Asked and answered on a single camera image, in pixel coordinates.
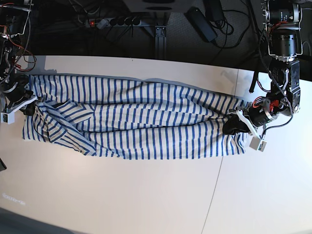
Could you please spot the dark object at left edge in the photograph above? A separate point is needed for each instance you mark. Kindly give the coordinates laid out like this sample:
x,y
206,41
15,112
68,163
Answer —
x,y
2,166

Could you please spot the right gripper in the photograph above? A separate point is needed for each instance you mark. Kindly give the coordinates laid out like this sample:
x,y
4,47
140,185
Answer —
x,y
16,96

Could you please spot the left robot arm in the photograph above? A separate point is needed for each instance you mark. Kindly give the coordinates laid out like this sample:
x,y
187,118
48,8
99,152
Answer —
x,y
279,45

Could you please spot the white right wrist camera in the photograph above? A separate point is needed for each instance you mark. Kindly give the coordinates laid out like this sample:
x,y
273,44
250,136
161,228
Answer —
x,y
8,118

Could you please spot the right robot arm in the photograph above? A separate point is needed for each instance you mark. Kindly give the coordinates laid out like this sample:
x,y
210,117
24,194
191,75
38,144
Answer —
x,y
15,58

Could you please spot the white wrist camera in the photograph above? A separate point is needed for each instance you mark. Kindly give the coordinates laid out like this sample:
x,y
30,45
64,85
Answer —
x,y
8,118
258,144

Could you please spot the blue white striped T-shirt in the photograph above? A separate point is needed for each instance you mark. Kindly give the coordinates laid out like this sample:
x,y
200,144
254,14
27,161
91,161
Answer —
x,y
131,119

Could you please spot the aluminium frame post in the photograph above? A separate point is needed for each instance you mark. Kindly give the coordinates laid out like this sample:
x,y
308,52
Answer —
x,y
160,35

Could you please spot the black power adapter brick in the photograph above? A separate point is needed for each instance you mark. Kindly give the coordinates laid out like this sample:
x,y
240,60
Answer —
x,y
200,24

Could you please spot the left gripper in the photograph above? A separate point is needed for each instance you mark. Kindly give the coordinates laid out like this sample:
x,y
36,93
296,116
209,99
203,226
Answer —
x,y
253,118

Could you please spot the black power strip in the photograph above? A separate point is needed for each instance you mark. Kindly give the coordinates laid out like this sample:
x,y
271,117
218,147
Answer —
x,y
101,23

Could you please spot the black tripod stand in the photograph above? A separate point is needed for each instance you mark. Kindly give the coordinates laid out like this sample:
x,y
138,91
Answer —
x,y
253,59

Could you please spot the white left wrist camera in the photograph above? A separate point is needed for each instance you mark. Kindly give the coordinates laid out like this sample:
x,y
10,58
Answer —
x,y
258,144

